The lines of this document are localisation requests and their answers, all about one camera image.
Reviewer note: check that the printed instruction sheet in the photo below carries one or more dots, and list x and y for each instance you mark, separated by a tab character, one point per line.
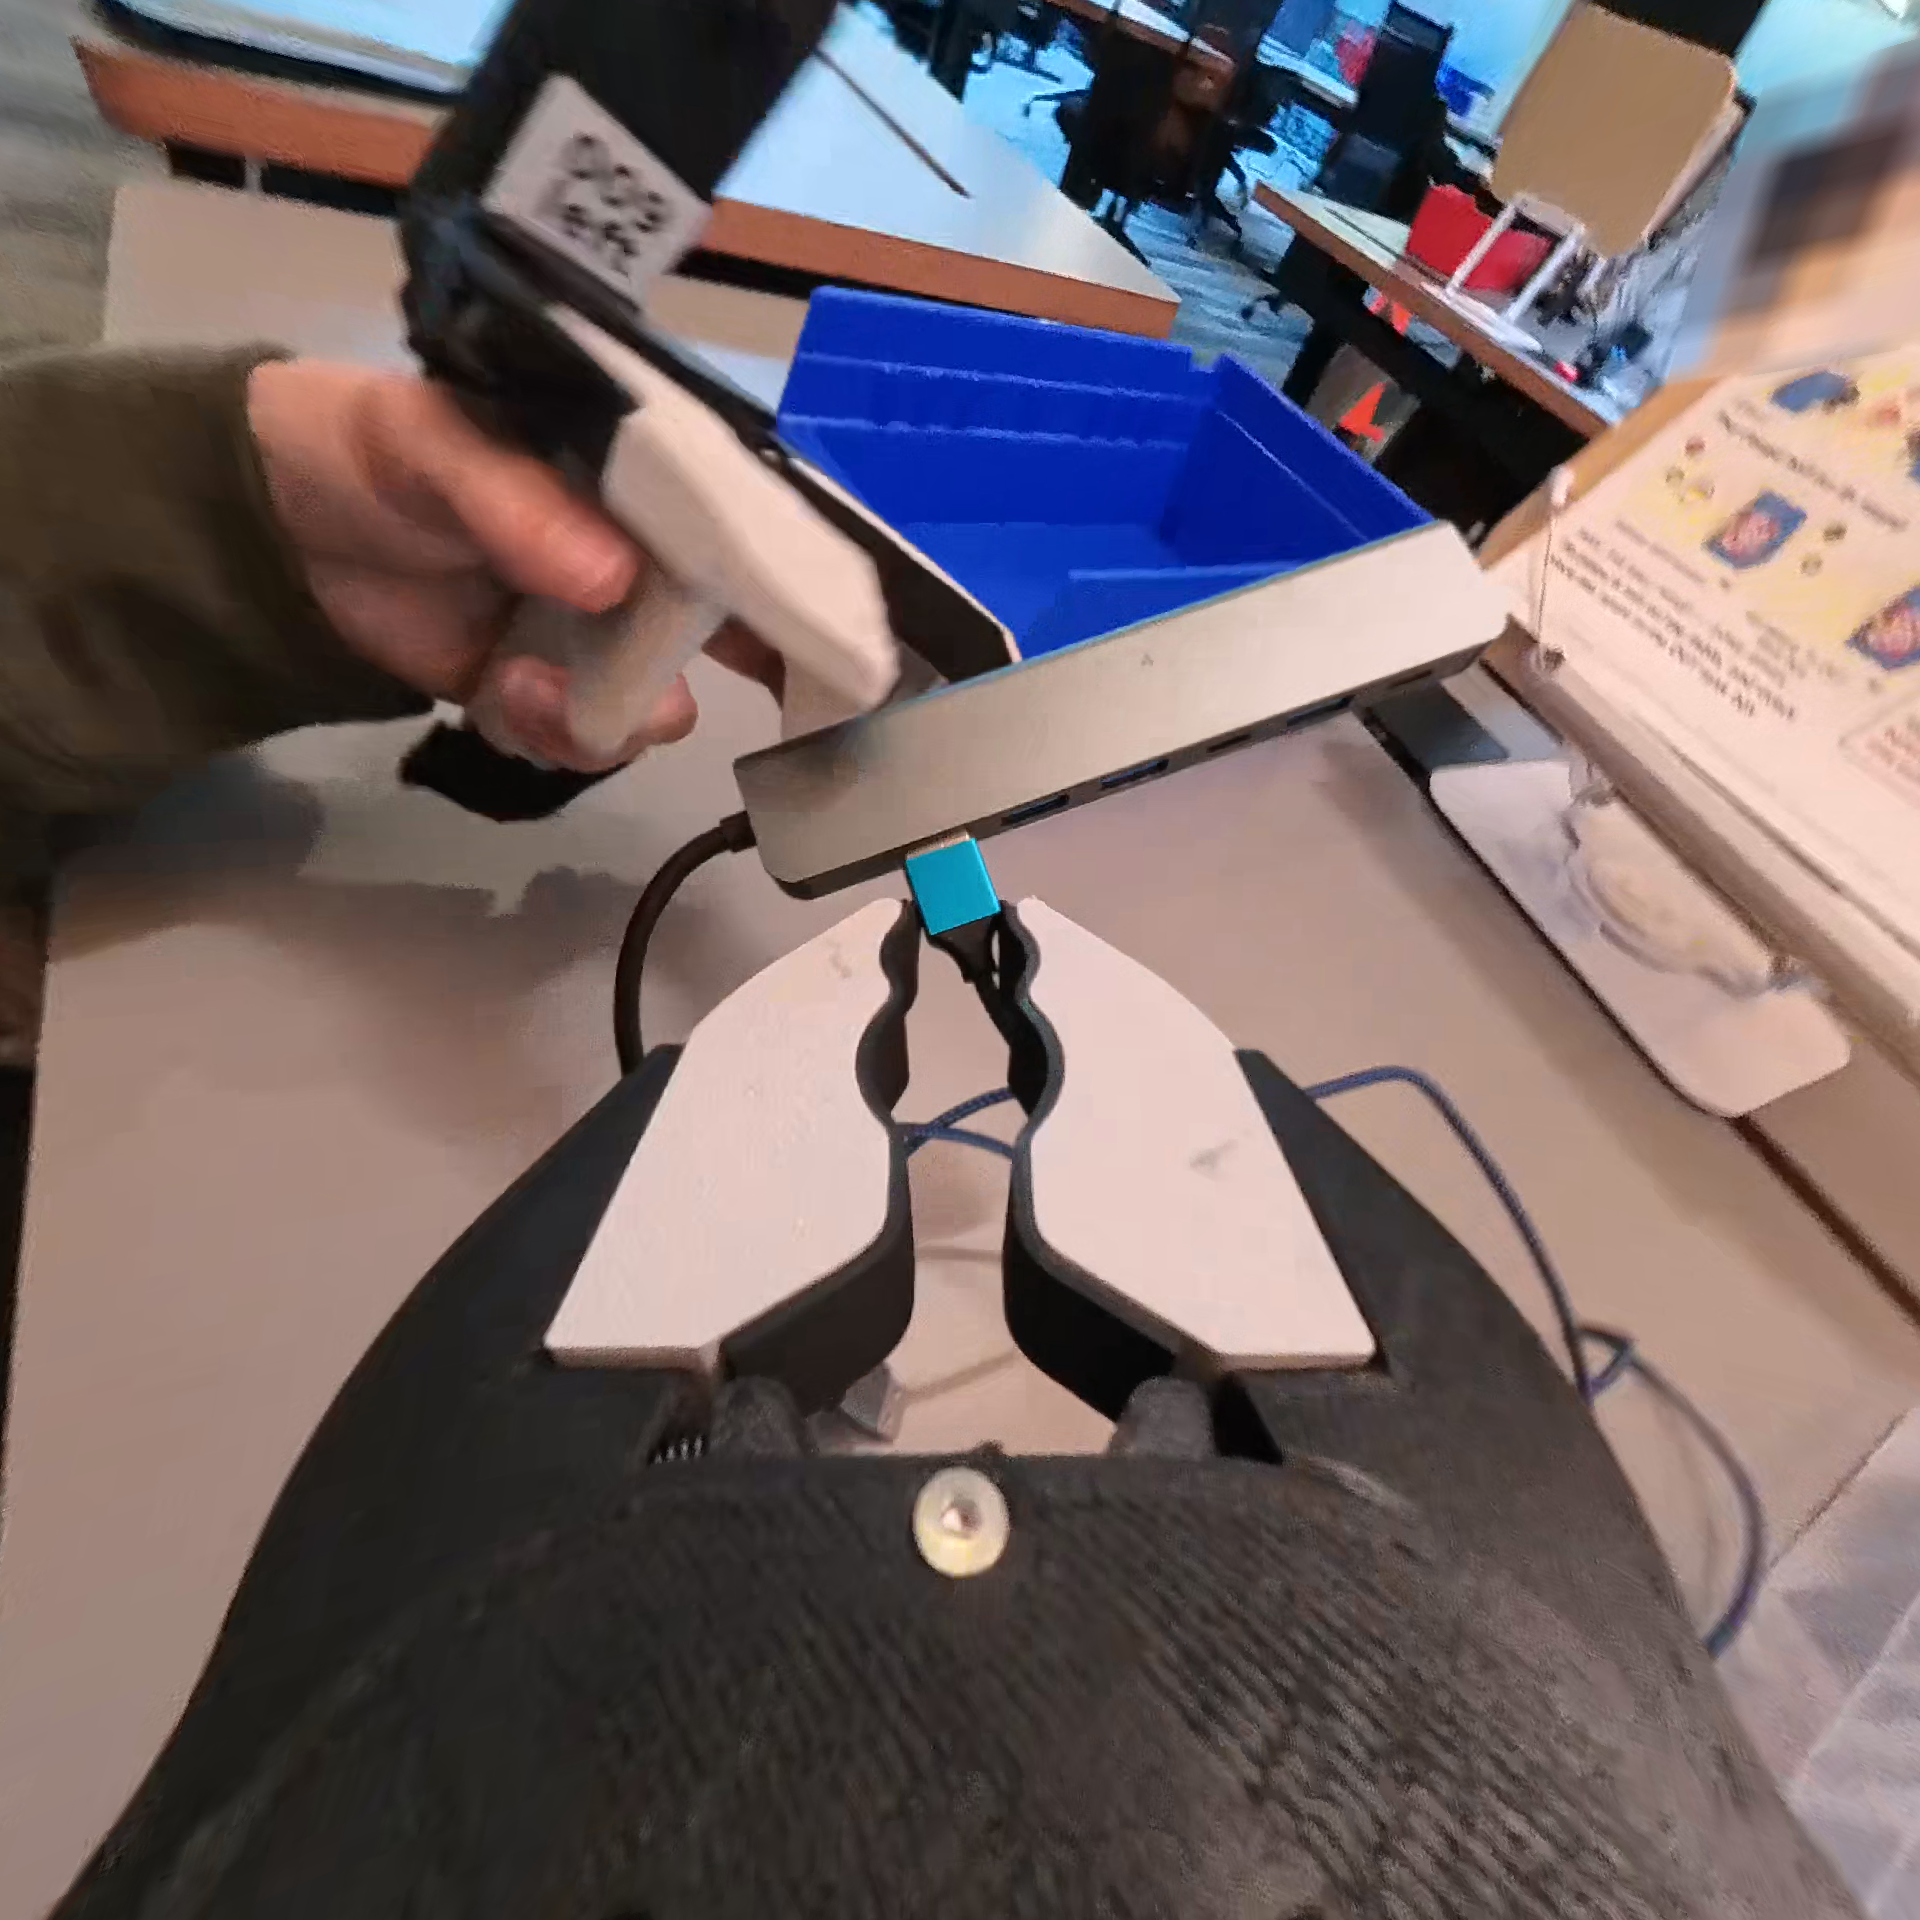
1753	599

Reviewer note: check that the instruction sheet on stand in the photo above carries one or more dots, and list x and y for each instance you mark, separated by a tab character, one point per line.
1800	932

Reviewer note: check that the person's left forearm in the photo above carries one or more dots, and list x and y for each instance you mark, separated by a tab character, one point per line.
135	599

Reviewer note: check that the blue plastic bin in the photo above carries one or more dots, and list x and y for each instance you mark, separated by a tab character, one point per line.
1018	453

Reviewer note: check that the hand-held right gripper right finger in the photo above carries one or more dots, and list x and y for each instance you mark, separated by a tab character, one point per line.
1185	1188

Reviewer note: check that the clear plastic bin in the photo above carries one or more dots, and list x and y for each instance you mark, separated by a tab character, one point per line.
1845	1652

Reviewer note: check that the orange traffic cone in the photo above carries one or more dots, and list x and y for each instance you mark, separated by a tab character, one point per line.
1365	430

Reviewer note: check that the cardboard box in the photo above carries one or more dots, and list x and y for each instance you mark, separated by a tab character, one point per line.
1619	120

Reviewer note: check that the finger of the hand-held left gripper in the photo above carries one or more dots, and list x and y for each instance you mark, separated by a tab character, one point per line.
748	556
916	599

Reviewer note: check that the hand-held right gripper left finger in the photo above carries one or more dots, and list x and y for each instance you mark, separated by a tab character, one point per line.
748	1169

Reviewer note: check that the black office chair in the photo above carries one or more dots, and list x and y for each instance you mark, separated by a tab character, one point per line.
1154	107
1388	107

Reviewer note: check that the grey desk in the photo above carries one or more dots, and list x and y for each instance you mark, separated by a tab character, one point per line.
301	1199

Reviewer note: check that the red box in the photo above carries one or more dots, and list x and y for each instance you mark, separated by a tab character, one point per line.
1465	232

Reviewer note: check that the metal stand base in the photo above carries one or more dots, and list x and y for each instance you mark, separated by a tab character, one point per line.
1651	963

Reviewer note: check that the person's left hand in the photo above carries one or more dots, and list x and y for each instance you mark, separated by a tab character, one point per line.
388	525

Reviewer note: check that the black-legged desk with wooden edge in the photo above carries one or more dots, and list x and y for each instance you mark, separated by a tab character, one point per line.
1337	218

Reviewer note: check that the white desk with wooden edge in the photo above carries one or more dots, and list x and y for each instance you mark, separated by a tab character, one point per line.
899	193

